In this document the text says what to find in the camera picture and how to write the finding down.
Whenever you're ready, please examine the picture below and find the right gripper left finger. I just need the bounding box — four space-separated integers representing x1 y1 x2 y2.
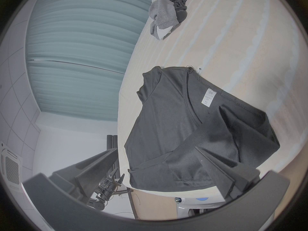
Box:
49 148 118 199

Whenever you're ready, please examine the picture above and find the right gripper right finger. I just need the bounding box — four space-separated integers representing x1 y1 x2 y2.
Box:
195 146 261 200

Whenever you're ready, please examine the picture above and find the black T-shirt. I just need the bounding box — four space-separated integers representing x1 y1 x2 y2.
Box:
124 66 281 192

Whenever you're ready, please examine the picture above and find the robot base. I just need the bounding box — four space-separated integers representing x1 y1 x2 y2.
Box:
174 196 228 219

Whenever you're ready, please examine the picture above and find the pile of clothes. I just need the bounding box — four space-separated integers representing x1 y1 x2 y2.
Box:
149 0 195 40

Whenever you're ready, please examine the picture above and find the blue-green curtain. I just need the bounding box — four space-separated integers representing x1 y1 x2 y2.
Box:
26 60 125 122
25 0 159 74

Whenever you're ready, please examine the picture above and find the white air conditioner vent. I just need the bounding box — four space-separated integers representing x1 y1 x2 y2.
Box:
0 141 24 192

